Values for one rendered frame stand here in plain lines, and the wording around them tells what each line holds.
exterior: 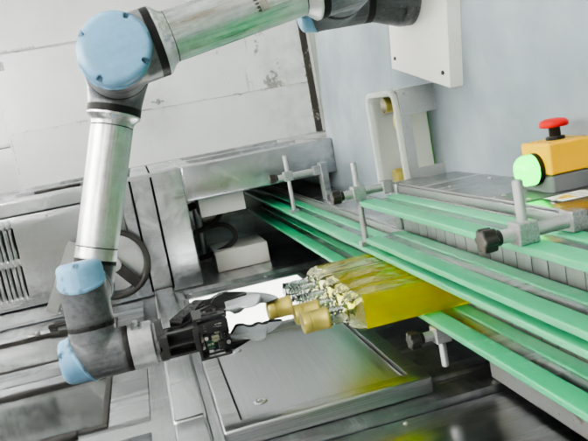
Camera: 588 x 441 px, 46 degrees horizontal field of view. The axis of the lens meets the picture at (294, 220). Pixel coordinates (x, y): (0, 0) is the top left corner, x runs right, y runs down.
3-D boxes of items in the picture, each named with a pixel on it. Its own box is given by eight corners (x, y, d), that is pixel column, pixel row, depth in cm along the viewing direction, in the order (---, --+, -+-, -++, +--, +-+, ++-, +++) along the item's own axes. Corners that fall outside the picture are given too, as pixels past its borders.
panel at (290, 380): (302, 281, 198) (185, 309, 191) (300, 271, 197) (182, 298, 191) (435, 393, 111) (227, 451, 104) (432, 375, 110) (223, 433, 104)
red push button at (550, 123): (535, 144, 99) (532, 121, 98) (559, 139, 100) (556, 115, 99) (551, 144, 95) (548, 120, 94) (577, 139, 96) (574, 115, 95)
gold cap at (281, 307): (290, 311, 123) (267, 318, 122) (287, 292, 123) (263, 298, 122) (295, 317, 120) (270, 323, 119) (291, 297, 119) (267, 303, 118)
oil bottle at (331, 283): (430, 281, 130) (321, 307, 126) (425, 252, 129) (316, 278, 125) (443, 287, 124) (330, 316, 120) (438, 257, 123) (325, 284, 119)
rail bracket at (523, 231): (575, 226, 82) (472, 250, 80) (567, 165, 81) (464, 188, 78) (597, 230, 78) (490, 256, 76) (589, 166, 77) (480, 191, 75)
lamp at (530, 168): (529, 183, 99) (510, 187, 99) (525, 152, 99) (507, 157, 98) (548, 185, 95) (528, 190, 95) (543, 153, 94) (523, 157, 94)
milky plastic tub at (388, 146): (414, 184, 161) (379, 192, 159) (399, 87, 157) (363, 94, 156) (447, 189, 144) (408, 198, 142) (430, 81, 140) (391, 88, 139)
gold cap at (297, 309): (318, 316, 118) (293, 322, 117) (314, 296, 118) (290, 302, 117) (324, 321, 115) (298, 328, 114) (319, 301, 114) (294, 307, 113)
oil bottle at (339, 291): (444, 289, 124) (331, 317, 120) (438, 258, 123) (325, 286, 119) (458, 296, 119) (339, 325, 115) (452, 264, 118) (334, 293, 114)
